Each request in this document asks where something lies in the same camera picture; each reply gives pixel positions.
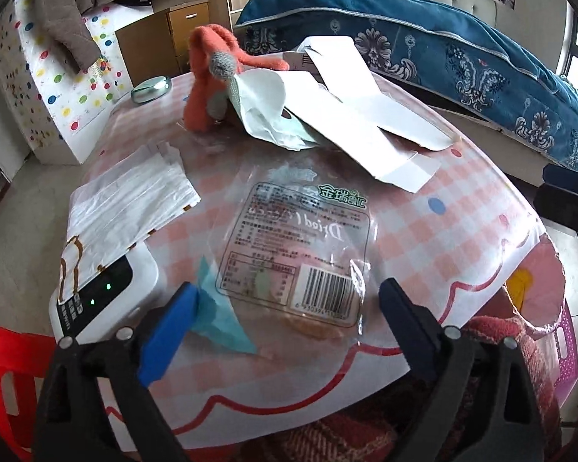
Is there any pink checkered tablecloth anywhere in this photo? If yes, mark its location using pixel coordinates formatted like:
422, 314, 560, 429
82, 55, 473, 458
65, 70, 566, 453

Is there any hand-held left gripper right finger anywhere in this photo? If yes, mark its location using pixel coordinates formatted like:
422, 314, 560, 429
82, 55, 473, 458
378, 276, 547, 462

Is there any round silver tin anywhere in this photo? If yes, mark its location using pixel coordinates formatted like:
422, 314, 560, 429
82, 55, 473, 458
131, 76, 171, 104

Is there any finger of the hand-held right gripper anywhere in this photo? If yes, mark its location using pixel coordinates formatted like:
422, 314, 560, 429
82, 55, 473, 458
534, 164, 578, 252

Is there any blue patterned blanket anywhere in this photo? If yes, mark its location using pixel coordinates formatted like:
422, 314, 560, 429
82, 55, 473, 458
234, 0, 578, 176

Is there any beige bed frame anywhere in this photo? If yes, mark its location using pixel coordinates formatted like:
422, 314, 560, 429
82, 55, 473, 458
405, 84, 566, 188

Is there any white bag with brown print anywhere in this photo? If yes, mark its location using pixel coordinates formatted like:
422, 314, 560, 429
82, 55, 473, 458
58, 235, 148, 301

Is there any orange knit glove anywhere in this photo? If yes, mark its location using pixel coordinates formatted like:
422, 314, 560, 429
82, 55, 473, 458
183, 24, 290, 133

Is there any wooden cabinet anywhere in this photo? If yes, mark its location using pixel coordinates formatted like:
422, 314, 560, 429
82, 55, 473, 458
116, 0, 213, 102

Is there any clear plastic food packet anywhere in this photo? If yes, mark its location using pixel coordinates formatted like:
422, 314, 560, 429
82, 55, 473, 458
217, 164, 381, 342

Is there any white paper bag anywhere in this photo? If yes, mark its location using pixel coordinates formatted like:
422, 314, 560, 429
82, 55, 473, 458
229, 68, 319, 152

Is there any white printed carton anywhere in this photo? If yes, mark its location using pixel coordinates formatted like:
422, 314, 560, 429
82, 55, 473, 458
282, 49, 321, 74

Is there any white electronic device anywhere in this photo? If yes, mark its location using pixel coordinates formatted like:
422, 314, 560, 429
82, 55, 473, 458
48, 245, 160, 345

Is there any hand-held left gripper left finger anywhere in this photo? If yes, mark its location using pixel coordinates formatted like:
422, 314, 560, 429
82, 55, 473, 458
31, 281, 200, 462

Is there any brown quilted jacket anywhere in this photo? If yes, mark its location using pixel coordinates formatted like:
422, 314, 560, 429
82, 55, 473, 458
34, 0, 148, 72

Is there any polka dot cover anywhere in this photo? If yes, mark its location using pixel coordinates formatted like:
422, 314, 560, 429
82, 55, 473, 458
0, 0, 136, 164

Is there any pink plastic basket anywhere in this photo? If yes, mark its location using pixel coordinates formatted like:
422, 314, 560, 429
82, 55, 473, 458
551, 298, 578, 405

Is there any teal foil wrapper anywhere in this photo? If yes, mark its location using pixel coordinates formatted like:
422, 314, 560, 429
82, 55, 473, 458
190, 257, 258, 354

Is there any red plastic stool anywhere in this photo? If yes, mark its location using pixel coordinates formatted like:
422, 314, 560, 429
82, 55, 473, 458
0, 320, 61, 448

